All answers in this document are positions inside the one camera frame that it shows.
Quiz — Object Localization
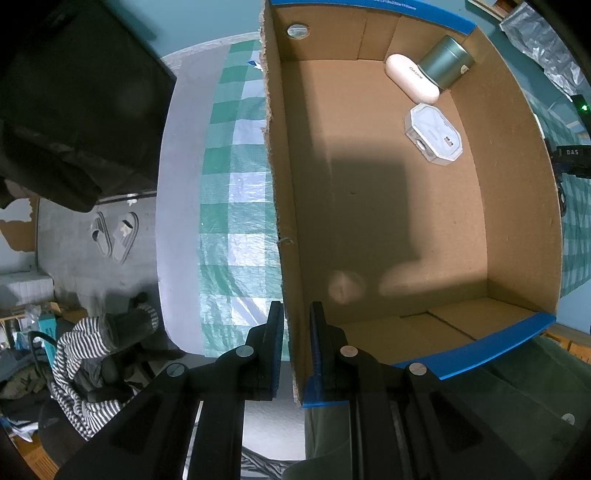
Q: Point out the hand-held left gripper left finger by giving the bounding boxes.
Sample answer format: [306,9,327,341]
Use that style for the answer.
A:
[55,301,284,480]

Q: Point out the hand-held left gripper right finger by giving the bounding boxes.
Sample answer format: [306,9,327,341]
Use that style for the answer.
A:
[308,302,536,480]

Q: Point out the white octagonal case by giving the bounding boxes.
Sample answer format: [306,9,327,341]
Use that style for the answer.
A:
[403,103,463,165]

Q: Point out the green round tin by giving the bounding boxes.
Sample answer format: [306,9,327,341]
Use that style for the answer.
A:
[419,35,475,89]

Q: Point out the blue cardboard box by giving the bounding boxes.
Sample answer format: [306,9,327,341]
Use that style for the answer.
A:
[261,0,563,409]

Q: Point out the white oval earbud case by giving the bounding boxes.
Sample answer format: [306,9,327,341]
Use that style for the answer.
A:
[385,54,440,104]

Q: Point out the dark striped cloth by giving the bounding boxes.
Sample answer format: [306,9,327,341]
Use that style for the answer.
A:
[240,447,297,480]

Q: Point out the silver foil curtain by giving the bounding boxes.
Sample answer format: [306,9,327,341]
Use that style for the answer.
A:
[500,4,583,95]

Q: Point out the black office chair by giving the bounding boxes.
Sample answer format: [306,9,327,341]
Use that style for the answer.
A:
[28,293,185,468]

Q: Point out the green checkered tablecloth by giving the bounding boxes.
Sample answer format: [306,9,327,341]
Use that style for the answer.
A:
[198,39,591,358]

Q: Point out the wooden board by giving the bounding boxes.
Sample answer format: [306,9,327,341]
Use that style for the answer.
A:
[466,0,519,20]

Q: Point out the grey slipper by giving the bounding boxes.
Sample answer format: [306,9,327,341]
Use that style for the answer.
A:
[111,211,140,265]
[89,212,114,259]

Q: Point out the teal box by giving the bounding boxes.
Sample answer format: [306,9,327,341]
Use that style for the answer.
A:
[39,314,59,354]

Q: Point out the pile of clothes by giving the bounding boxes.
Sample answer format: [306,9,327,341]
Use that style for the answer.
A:
[0,351,52,416]

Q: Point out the white box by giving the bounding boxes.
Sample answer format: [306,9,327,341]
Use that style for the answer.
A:
[0,272,55,306]

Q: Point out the black hanging clothing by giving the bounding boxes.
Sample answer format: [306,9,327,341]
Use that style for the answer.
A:
[0,0,178,214]

